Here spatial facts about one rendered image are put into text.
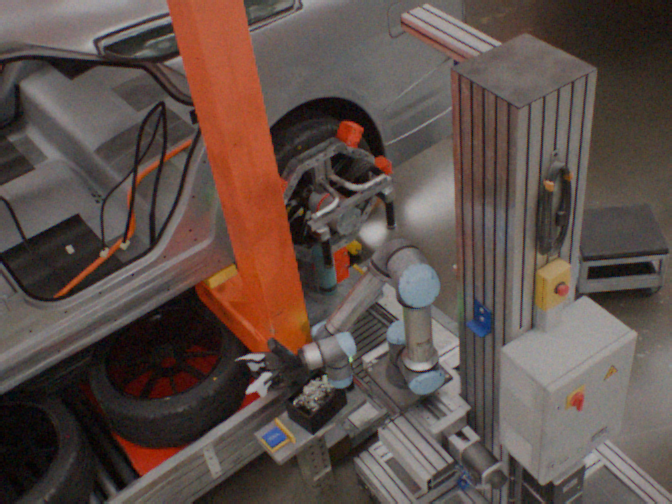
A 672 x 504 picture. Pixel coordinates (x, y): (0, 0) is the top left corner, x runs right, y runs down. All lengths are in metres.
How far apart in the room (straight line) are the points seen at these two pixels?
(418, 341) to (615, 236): 1.82
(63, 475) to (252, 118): 1.59
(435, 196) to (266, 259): 2.19
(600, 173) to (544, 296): 2.78
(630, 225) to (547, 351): 1.87
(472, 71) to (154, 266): 1.73
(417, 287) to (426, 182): 2.71
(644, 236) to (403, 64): 1.42
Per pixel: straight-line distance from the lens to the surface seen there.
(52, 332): 3.37
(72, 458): 3.49
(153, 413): 3.50
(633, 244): 4.21
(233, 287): 3.61
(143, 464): 3.66
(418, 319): 2.55
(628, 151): 5.36
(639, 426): 3.94
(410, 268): 2.42
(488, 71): 2.15
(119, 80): 4.47
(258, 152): 2.71
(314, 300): 4.12
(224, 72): 2.52
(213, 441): 3.50
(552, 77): 2.13
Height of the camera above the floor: 3.14
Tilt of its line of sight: 42 degrees down
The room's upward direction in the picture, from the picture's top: 9 degrees counter-clockwise
